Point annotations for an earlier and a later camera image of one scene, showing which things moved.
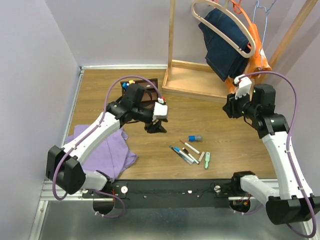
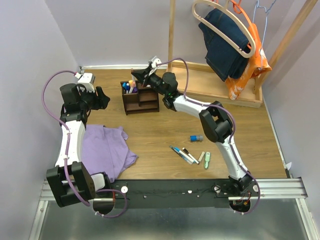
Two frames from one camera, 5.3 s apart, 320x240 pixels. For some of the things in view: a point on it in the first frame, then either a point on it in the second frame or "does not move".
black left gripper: (156, 128) → (101, 101)
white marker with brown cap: (190, 147) → (133, 80)
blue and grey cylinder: (195, 138) does not move
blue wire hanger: (266, 12) does not move
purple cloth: (112, 158) does not move
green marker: (207, 159) does not move
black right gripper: (230, 107) → (141, 75)
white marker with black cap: (190, 156) does not move
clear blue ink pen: (180, 155) does not move
